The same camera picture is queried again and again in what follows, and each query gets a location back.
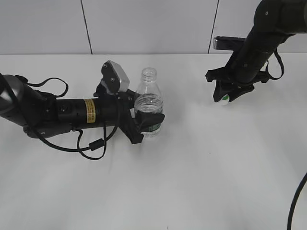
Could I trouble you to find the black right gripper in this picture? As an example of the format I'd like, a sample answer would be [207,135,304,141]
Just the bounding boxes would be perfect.
[205,67,270,103]

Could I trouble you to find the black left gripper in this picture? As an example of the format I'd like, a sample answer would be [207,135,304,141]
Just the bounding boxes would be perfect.
[94,82,165,144]

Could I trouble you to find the white green bottle cap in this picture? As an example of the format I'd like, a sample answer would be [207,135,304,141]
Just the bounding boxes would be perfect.
[216,94,230,106]

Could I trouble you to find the clear cestbon water bottle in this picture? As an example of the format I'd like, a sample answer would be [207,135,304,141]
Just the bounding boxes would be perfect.
[133,67,165,139]

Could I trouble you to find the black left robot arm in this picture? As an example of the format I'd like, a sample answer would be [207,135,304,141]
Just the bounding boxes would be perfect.
[0,75,165,144]

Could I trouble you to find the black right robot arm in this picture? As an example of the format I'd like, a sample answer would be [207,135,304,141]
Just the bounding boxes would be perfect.
[205,0,307,103]

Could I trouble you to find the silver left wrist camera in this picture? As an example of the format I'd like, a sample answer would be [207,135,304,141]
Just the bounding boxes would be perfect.
[101,60,130,95]

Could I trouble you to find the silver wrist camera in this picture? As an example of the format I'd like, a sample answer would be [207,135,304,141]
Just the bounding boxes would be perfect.
[101,60,130,95]
[213,36,245,51]

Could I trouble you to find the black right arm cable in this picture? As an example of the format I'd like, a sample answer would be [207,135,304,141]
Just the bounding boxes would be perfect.
[265,47,285,81]

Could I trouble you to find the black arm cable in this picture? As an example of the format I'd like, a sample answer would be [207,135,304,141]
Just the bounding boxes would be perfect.
[15,75,120,161]
[265,47,285,81]

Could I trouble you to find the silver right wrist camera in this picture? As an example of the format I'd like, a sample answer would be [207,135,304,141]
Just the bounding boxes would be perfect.
[213,36,245,51]

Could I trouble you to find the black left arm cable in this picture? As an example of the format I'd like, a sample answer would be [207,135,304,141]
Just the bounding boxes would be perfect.
[15,75,120,161]

